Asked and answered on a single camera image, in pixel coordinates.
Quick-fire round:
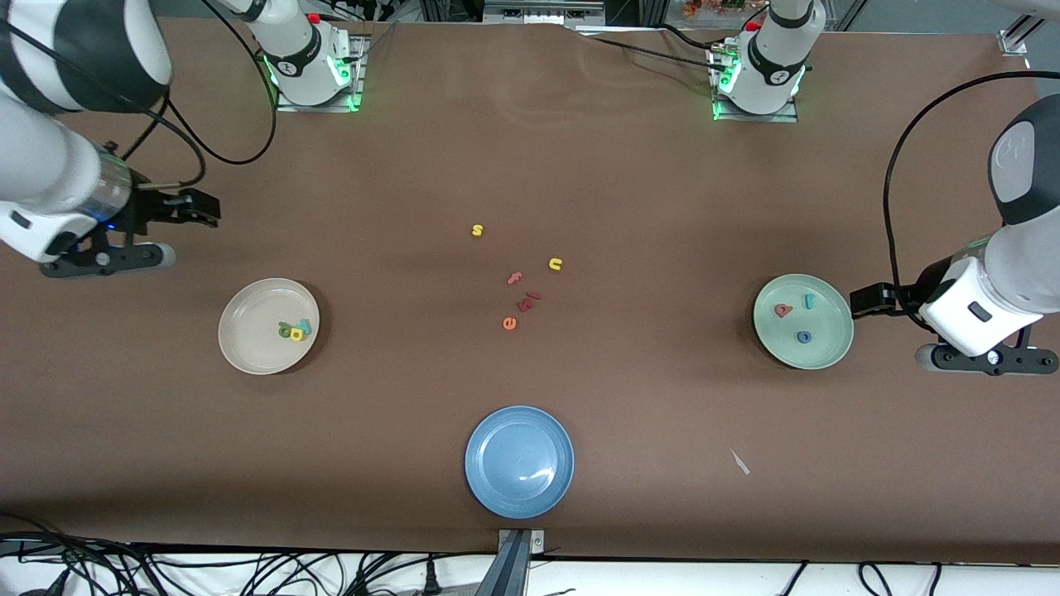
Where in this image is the pale green plate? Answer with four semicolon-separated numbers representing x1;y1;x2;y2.
752;273;855;371

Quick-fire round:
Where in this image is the beige brown plate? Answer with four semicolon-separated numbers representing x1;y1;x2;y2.
218;277;321;376

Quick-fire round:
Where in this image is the brown table cover sheet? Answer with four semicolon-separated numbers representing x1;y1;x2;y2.
0;15;1060;565

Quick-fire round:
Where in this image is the blue plate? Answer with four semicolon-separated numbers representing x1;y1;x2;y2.
465;405;576;521

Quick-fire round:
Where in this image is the silver equipment box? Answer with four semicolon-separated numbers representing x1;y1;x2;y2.
483;0;605;24

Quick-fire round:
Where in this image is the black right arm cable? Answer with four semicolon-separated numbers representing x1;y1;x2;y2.
0;0;278;191

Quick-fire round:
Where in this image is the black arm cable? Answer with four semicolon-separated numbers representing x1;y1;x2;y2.
0;0;278;191
883;70;1060;332

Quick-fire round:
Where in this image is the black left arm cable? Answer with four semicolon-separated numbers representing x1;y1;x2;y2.
883;70;1060;332

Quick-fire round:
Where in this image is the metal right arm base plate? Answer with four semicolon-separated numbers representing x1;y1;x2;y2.
276;33;365;113

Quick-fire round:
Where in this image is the aluminium frame profile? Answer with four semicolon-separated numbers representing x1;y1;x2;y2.
998;17;1040;57

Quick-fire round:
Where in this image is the black camera pole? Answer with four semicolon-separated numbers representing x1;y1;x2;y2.
475;531;531;596

